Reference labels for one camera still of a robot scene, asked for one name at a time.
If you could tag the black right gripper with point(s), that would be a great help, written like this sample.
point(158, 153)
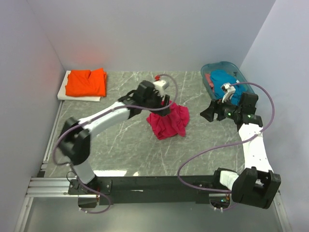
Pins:
point(216, 107)

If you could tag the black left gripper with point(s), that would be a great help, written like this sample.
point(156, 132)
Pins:
point(162, 112)

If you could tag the pink t shirt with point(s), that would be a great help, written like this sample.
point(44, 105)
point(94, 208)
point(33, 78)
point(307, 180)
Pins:
point(170, 125)

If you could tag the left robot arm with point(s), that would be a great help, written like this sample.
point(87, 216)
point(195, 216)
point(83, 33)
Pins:
point(75, 139)

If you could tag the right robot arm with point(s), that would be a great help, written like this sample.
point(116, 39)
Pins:
point(257, 184)

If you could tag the blue t shirt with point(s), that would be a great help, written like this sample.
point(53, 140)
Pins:
point(220, 77)

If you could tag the salmon t shirt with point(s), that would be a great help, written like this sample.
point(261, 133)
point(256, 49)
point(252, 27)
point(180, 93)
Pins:
point(209, 81)

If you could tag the teal plastic basket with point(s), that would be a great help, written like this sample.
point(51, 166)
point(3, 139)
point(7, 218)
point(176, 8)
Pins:
point(229, 67)

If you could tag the orange folded t shirt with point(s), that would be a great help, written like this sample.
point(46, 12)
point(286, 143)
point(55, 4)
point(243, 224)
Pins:
point(87, 83)

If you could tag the white foam pad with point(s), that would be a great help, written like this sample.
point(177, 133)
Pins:
point(63, 97)

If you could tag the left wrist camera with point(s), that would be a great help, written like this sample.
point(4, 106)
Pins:
point(161, 85)

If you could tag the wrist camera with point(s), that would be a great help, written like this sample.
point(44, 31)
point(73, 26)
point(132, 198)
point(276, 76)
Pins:
point(161, 85)
point(229, 91)

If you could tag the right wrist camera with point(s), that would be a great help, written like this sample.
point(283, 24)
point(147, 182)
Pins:
point(229, 91)

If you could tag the aluminium frame rail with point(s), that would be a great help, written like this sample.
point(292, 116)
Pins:
point(40, 186)

